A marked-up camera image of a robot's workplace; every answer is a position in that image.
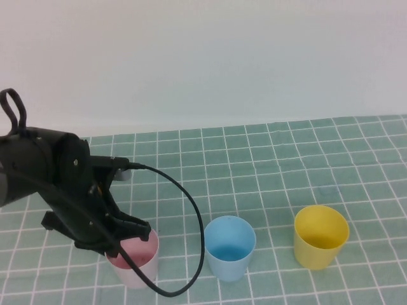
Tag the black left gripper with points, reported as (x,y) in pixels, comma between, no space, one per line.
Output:
(82,219)

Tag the pink plastic cup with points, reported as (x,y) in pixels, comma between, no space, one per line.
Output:
(143,251)

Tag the yellow plastic cup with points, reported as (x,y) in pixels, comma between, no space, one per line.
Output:
(314,257)

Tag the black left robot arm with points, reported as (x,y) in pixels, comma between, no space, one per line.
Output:
(25,159)

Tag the blue plastic cup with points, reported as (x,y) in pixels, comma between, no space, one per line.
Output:
(229,270)

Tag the green checked tablecloth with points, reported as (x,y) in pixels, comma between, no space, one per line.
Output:
(254,178)

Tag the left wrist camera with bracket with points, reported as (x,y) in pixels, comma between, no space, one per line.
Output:
(108,162)

